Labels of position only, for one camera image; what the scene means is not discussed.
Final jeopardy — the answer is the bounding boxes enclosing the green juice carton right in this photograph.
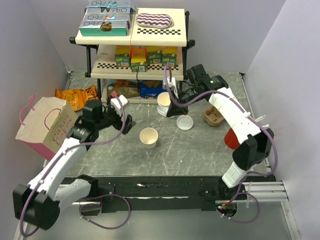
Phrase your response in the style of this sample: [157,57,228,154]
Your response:
[161,46,178,68]

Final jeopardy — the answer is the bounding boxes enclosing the pink white paper bag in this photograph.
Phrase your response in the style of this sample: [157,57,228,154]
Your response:
[15,95,78,161]

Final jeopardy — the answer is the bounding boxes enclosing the orange yellow juice carton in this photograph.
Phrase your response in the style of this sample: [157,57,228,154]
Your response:
[130,48,147,73]

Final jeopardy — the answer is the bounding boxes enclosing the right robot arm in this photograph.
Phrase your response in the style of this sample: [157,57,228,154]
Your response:
[163,64,276,199]

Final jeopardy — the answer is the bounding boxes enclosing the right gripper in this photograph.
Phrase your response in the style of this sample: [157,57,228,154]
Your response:
[166,87,205,118]

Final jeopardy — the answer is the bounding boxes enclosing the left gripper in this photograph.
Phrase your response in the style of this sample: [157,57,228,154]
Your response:
[95,96,136,135]

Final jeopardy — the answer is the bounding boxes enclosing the blue tortilla chip bag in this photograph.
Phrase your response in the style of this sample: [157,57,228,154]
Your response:
[138,80,166,99]

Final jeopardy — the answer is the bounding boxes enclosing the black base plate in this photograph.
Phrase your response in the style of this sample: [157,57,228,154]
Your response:
[91,176,245,213]

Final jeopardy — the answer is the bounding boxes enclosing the teal box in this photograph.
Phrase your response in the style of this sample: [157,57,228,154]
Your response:
[79,20,130,37]
[83,13,131,22]
[87,0,134,8]
[85,7,134,15]

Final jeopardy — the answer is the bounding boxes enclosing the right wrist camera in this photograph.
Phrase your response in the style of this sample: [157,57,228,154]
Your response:
[162,77,177,90]

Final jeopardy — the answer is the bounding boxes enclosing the green juice carton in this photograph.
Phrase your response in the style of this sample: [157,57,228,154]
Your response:
[146,46,162,64]
[114,46,131,67]
[161,46,178,68]

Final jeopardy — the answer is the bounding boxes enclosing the teal box front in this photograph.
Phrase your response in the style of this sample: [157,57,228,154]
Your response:
[79,20,130,37]

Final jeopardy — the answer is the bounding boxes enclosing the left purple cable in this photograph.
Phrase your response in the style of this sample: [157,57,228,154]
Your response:
[19,96,131,237]

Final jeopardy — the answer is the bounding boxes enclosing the stack of white lids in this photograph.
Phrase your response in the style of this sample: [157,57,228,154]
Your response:
[176,115,194,131]

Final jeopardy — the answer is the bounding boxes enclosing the green juice carton left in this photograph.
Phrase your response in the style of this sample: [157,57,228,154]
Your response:
[114,46,131,67]

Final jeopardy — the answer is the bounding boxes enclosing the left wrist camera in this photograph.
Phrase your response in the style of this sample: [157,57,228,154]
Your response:
[110,95,129,112]

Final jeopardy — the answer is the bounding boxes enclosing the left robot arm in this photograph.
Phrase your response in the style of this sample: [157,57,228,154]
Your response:
[12,95,135,230]

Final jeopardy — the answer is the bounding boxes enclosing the green juice carton middle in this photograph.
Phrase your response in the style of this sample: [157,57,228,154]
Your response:
[146,46,162,64]

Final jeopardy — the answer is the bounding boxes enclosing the wavy striped sleep mask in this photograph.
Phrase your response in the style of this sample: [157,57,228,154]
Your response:
[136,13,174,29]

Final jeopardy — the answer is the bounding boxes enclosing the orange chip bag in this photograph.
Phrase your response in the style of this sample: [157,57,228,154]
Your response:
[55,84,99,112]

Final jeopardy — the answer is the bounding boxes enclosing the red cup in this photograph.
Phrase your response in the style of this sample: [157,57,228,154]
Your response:
[224,128,241,150]

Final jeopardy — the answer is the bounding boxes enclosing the teal box back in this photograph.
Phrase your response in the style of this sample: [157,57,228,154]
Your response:
[87,0,134,8]

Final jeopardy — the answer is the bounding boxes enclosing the cardboard cup carrier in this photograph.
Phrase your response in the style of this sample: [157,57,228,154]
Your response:
[203,106,225,127]

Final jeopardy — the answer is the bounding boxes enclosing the cream three-tier shelf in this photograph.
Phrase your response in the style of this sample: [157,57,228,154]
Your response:
[69,8,195,100]

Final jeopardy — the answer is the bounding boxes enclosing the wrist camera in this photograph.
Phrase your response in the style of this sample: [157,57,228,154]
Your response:
[110,95,129,112]
[162,77,177,90]

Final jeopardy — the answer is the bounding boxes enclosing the brown chip bag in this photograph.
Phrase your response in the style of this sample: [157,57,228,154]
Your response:
[106,79,140,98]

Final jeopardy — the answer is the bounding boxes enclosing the white paper cup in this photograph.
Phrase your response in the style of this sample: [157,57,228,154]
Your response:
[139,127,159,150]

